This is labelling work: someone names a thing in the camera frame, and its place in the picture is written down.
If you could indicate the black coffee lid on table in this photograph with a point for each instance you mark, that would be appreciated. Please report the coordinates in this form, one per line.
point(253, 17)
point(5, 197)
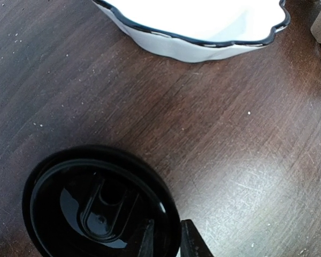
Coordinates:
point(89, 201)

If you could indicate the white scalloped bowl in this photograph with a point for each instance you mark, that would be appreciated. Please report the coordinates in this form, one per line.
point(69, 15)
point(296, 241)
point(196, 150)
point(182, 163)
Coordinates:
point(198, 31)

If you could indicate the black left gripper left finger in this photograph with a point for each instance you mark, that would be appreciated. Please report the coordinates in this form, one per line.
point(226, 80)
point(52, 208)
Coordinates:
point(146, 247)

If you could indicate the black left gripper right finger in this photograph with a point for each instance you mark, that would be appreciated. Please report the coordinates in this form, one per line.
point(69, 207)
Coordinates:
point(192, 243)

